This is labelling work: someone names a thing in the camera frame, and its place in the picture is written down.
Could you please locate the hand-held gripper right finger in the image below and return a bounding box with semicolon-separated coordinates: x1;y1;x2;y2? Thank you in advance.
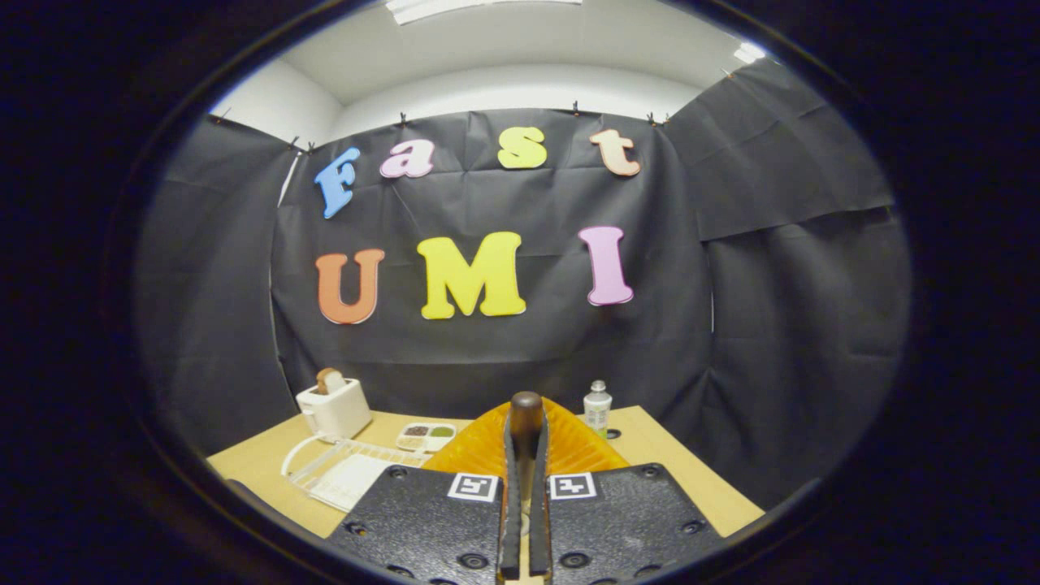
528;398;724;585

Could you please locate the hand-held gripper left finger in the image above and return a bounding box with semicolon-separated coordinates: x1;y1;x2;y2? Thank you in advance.
327;398;522;585

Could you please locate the white wire dish rack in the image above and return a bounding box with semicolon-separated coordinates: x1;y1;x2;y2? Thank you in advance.
281;435;431;514

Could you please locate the white sectioned condiment dish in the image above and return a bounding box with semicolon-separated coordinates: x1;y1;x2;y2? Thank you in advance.
396;422;457;453

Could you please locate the white drip tray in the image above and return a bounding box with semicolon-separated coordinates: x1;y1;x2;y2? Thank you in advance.
313;453;401;513

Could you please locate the white toaster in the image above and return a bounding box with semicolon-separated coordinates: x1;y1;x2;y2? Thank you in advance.
296;378;373;441

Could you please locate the brown-handled spoon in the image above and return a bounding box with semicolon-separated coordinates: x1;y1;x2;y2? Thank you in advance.
509;392;544;521

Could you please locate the black backdrop cloth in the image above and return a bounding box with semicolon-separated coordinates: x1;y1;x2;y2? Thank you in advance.
134;57;912;509

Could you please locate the clear bottle with green label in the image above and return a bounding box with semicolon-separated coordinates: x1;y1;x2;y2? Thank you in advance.
583;380;613;437

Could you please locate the long ceiling light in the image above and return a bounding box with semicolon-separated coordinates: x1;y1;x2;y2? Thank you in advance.
386;0;583;25

